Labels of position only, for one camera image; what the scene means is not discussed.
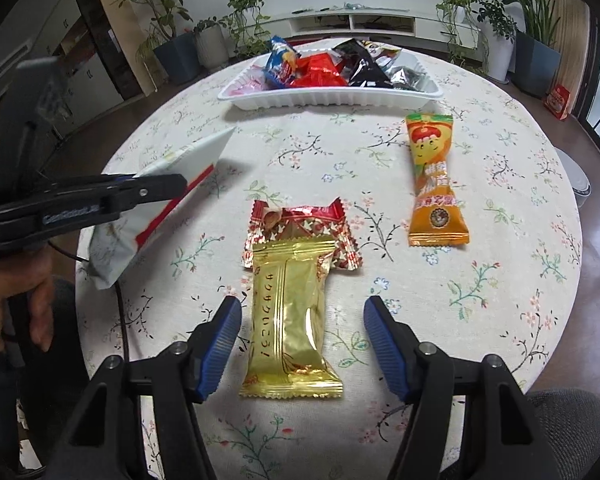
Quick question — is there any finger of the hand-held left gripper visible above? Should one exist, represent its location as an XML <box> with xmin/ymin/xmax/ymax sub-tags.
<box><xmin>0</xmin><ymin>172</ymin><xmax>187</xmax><ymax>261</ymax></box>

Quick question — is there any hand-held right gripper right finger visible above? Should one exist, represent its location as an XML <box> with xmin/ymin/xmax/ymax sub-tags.
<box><xmin>362</xmin><ymin>296</ymin><xmax>546</xmax><ymax>480</ymax></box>

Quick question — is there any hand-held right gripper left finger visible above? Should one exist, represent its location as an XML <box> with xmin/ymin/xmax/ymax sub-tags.
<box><xmin>65</xmin><ymin>296</ymin><xmax>243</xmax><ymax>480</ymax></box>

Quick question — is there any white snack bag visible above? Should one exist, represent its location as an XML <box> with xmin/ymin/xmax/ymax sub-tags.
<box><xmin>87</xmin><ymin>127</ymin><xmax>237</xmax><ymax>291</ymax></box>

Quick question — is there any gold snack packet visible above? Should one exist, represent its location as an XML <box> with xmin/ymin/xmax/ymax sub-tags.
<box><xmin>239</xmin><ymin>236</ymin><xmax>344</xmax><ymax>400</ymax></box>

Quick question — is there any blue roll cake packet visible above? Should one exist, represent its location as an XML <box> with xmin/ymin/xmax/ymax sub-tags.
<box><xmin>264</xmin><ymin>35</ymin><xmax>302</xmax><ymax>88</ymax></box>

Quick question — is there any white plastic tray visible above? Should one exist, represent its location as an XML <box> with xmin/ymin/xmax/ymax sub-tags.
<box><xmin>217</xmin><ymin>49</ymin><xmax>443</xmax><ymax>111</ymax></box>

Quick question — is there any large red snack bag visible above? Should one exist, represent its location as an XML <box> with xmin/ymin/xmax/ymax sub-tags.
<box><xmin>292</xmin><ymin>52</ymin><xmax>348</xmax><ymax>88</ymax></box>

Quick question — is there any black snack packet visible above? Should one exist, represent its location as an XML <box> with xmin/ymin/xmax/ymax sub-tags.
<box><xmin>332</xmin><ymin>39</ymin><xmax>396</xmax><ymax>88</ymax></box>

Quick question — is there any person's left hand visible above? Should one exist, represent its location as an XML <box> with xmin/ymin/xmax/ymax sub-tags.
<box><xmin>0</xmin><ymin>255</ymin><xmax>56</xmax><ymax>353</ymax></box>

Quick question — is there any wooden cabinet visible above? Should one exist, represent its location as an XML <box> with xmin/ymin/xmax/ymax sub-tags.
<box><xmin>27</xmin><ymin>0</ymin><xmax>148</xmax><ymax>128</ymax></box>

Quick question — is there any tall plant in blue pot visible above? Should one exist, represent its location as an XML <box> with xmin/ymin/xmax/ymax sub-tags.
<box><xmin>119</xmin><ymin>0</ymin><xmax>201</xmax><ymax>87</ymax></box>

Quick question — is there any pink candy packet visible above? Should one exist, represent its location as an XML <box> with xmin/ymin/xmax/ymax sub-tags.
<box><xmin>235</xmin><ymin>76</ymin><xmax>268</xmax><ymax>96</ymax></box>

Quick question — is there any red star-patterned snack packet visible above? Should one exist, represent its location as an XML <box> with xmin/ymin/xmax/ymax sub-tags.
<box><xmin>240</xmin><ymin>199</ymin><xmax>365</xmax><ymax>272</ymax></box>

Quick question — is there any small plant in grey pot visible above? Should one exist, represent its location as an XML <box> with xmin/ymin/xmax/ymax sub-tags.
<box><xmin>194</xmin><ymin>16</ymin><xmax>231</xmax><ymax>72</ymax></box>

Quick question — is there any orange cartoon snack packet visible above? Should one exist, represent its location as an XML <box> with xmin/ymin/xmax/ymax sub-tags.
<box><xmin>405</xmin><ymin>112</ymin><xmax>471</xmax><ymax>247</ymax></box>

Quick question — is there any trailing green plant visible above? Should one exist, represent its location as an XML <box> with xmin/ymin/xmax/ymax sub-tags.
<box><xmin>224</xmin><ymin>0</ymin><xmax>272</xmax><ymax>61</ymax></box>

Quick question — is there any grey chair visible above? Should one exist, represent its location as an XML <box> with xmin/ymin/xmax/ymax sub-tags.
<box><xmin>522</xmin><ymin>390</ymin><xmax>600</xmax><ymax>480</ymax></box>

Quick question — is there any white round appliance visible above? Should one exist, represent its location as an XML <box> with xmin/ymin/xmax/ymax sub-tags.
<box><xmin>554</xmin><ymin>147</ymin><xmax>592</xmax><ymax>208</ymax></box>

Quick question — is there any dark silver candy packet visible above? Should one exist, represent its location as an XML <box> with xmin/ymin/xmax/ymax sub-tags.
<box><xmin>390</xmin><ymin>65</ymin><xmax>428</xmax><ymax>92</ymax></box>

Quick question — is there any red box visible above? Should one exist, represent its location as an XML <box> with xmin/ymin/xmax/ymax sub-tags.
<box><xmin>544</xmin><ymin>84</ymin><xmax>572</xmax><ymax>121</ymax></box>

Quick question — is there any white TV cabinet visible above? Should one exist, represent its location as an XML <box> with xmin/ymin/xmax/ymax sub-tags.
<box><xmin>272</xmin><ymin>7</ymin><xmax>481</xmax><ymax>43</ymax></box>

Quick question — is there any plant in white pot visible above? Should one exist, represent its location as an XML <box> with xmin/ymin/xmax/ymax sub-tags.
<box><xmin>472</xmin><ymin>0</ymin><xmax>518</xmax><ymax>83</ymax></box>

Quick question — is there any large-leaf plant in blue pot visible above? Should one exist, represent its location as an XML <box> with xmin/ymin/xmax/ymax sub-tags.
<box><xmin>490</xmin><ymin>0</ymin><xmax>565</xmax><ymax>100</ymax></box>

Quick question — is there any hanging vine plant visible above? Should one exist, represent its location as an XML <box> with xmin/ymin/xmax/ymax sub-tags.
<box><xmin>436</xmin><ymin>0</ymin><xmax>481</xmax><ymax>63</ymax></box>

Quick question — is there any black cable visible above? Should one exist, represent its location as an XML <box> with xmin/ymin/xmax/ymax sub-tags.
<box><xmin>47</xmin><ymin>240</ymin><xmax>133</xmax><ymax>363</ymax></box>

